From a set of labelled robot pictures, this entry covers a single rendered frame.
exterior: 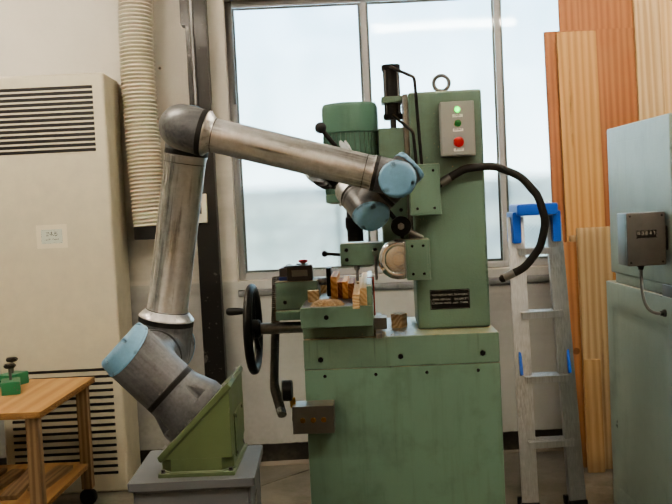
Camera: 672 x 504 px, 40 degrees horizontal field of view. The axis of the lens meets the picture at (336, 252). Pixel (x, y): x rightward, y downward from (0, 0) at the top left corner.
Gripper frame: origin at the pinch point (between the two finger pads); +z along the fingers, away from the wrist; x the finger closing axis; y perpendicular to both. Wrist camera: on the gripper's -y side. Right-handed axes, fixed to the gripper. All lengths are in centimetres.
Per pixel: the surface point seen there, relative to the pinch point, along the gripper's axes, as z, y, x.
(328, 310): -25.9, -23.1, 27.2
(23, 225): 134, -23, 118
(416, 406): -47, -56, 26
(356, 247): -2.8, -31.7, 10.5
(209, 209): 126, -72, 56
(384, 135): 8.1, -13.3, -18.2
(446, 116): -4.7, -12.7, -35.2
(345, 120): 13.9, -3.7, -11.8
